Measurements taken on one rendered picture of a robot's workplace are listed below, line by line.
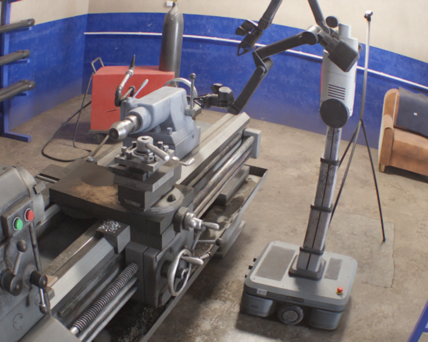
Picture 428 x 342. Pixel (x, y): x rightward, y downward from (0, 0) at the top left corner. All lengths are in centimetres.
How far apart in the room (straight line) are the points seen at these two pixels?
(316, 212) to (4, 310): 180
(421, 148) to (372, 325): 269
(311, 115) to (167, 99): 359
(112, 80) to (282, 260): 273
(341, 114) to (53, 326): 163
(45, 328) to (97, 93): 370
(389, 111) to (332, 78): 327
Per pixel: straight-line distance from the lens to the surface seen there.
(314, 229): 257
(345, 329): 278
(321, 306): 260
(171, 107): 245
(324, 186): 246
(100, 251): 176
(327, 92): 225
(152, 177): 178
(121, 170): 178
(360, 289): 314
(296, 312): 267
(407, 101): 519
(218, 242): 217
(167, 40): 473
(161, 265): 189
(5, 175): 122
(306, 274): 268
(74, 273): 164
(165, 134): 243
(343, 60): 204
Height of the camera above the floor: 182
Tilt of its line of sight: 25 degrees down
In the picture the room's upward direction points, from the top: 4 degrees clockwise
